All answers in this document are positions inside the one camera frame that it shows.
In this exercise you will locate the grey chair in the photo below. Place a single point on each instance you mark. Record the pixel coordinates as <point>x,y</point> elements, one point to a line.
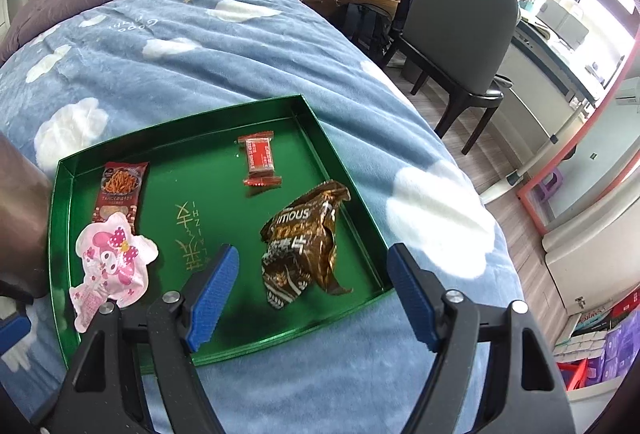
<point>460,18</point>

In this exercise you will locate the brown snack packet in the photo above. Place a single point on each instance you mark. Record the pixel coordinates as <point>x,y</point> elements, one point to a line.
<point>300,244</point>

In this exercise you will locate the black backpack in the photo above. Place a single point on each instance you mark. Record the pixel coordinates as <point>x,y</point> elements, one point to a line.
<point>365,26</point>

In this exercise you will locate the stack of purple packets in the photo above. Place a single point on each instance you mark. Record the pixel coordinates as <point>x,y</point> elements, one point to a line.
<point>620,354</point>

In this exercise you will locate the pink cartoon snack packet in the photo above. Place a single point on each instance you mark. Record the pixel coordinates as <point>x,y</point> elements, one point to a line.
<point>107,269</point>

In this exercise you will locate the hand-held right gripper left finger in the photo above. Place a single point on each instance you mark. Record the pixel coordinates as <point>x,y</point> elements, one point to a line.
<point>215,299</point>

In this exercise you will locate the green tray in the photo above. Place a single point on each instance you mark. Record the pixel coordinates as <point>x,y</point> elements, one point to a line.
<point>210,194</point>

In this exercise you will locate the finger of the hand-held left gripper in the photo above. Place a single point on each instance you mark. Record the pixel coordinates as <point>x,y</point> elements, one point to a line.
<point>15,331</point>
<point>12,291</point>

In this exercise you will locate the white desk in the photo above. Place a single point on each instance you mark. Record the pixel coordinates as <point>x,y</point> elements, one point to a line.
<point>550,58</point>

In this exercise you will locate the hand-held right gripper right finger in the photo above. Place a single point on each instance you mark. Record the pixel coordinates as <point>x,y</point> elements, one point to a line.
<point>412,294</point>

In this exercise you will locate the red stick snack packet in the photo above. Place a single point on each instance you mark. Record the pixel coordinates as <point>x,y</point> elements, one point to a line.
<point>120,194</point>

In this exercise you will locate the blue cloud blanket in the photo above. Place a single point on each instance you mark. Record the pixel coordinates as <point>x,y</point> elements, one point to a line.
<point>250,63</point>

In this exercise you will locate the white desk monitor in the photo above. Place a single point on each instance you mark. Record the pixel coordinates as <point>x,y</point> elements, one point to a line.
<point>562,21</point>

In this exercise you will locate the small red candy packet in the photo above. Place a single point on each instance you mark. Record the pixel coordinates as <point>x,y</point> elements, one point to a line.
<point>260,158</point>

